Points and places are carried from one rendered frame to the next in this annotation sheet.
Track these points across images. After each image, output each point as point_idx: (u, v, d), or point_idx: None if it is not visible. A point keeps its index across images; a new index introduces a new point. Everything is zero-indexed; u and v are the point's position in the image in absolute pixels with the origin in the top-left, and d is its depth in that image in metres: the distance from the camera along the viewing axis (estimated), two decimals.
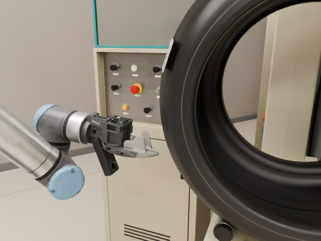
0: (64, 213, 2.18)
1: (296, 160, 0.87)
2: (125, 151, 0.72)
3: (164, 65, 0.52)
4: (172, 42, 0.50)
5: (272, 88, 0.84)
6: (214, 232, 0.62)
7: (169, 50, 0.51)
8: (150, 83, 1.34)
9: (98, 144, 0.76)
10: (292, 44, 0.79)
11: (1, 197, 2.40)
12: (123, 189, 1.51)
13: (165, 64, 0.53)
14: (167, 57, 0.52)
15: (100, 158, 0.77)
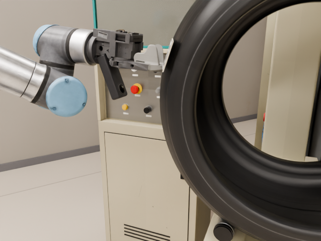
0: (64, 213, 2.18)
1: (296, 160, 0.87)
2: (136, 63, 0.64)
3: (164, 65, 0.52)
4: (172, 42, 0.50)
5: (272, 88, 0.84)
6: (214, 232, 0.62)
7: (169, 50, 0.51)
8: (150, 83, 1.34)
9: (105, 61, 0.68)
10: (292, 44, 0.79)
11: (1, 197, 2.40)
12: (123, 189, 1.51)
13: (165, 64, 0.53)
14: (168, 57, 0.52)
15: (107, 79, 0.70)
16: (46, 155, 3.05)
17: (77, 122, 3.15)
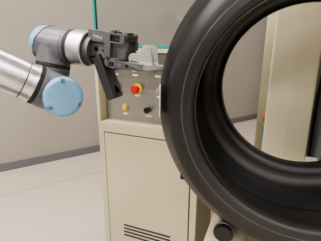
0: (64, 213, 2.18)
1: (296, 160, 0.87)
2: (131, 64, 0.65)
3: (159, 110, 0.55)
4: (159, 88, 0.54)
5: (272, 88, 0.84)
6: None
7: (160, 96, 0.54)
8: (150, 83, 1.34)
9: (100, 61, 0.69)
10: (292, 44, 0.79)
11: (1, 197, 2.40)
12: (123, 189, 1.51)
13: (160, 109, 0.56)
14: (160, 102, 0.55)
15: (102, 79, 0.70)
16: (46, 155, 3.05)
17: (77, 122, 3.15)
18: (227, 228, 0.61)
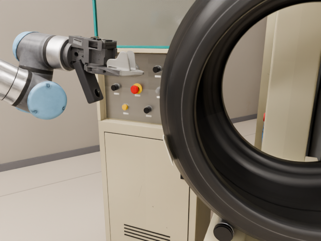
0: (64, 213, 2.18)
1: (296, 160, 0.87)
2: (108, 69, 0.67)
3: (170, 159, 0.57)
4: (163, 139, 0.56)
5: (272, 88, 0.84)
6: (230, 236, 0.61)
7: (165, 146, 0.57)
8: (150, 83, 1.34)
9: (80, 67, 0.72)
10: (292, 44, 0.79)
11: (1, 197, 2.40)
12: (123, 189, 1.51)
13: (171, 158, 0.58)
14: (168, 151, 0.57)
15: (82, 83, 0.73)
16: (46, 155, 3.05)
17: (77, 122, 3.15)
18: (218, 226, 0.62)
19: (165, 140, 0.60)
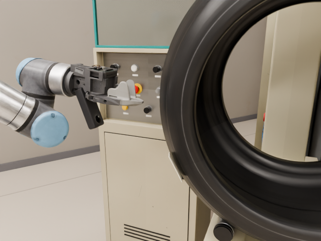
0: (64, 213, 2.18)
1: (296, 160, 0.87)
2: (109, 99, 0.69)
3: (178, 176, 0.57)
4: (169, 158, 0.57)
5: (272, 88, 0.84)
6: (219, 239, 0.62)
7: (173, 164, 0.57)
8: (150, 83, 1.34)
9: (81, 94, 0.74)
10: (292, 44, 0.79)
11: (1, 197, 2.40)
12: (123, 189, 1.51)
13: (179, 174, 0.58)
14: (176, 169, 0.58)
15: (84, 110, 0.75)
16: (46, 155, 3.05)
17: (77, 122, 3.15)
18: (231, 233, 0.61)
19: (172, 158, 0.60)
